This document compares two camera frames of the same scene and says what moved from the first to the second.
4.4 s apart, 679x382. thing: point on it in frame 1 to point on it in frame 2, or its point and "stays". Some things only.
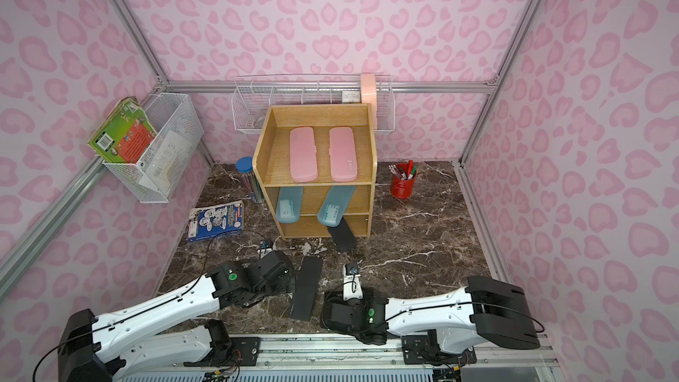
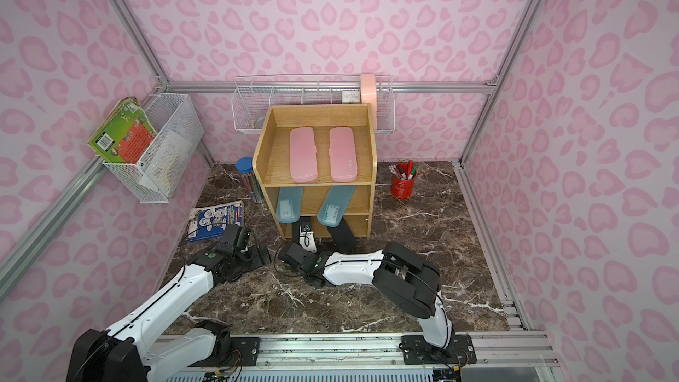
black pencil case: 343,236 stays
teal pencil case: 334,205 stays
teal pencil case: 289,204 stays
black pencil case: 307,279 to 302,222
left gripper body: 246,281 to 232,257
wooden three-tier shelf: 317,164 stays
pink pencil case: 342,154 stays
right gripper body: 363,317 to 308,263
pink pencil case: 303,157 stays
